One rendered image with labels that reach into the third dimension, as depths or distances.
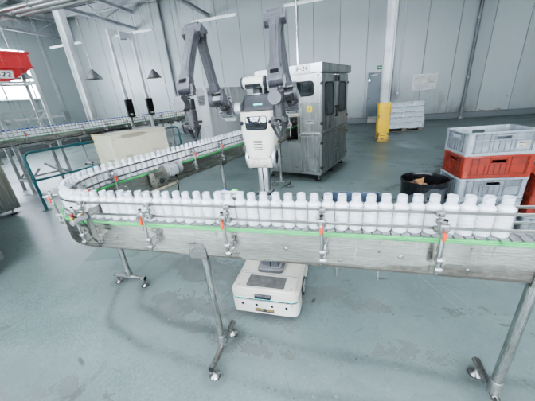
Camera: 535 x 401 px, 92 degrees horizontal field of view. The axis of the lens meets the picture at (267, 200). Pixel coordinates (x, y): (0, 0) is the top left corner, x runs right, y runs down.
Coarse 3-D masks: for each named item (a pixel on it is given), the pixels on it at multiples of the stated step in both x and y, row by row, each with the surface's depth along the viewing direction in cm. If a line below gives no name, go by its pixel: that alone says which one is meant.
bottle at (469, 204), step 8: (464, 200) 100; (472, 200) 98; (464, 208) 100; (472, 208) 98; (464, 216) 100; (472, 216) 99; (456, 224) 104; (464, 224) 101; (472, 224) 100; (456, 232) 104; (464, 232) 102
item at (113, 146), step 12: (120, 132) 466; (132, 132) 453; (144, 132) 473; (156, 132) 493; (96, 144) 455; (108, 144) 433; (120, 144) 440; (132, 144) 457; (144, 144) 476; (156, 144) 496; (108, 156) 448; (120, 156) 443; (132, 156) 460; (144, 156) 479
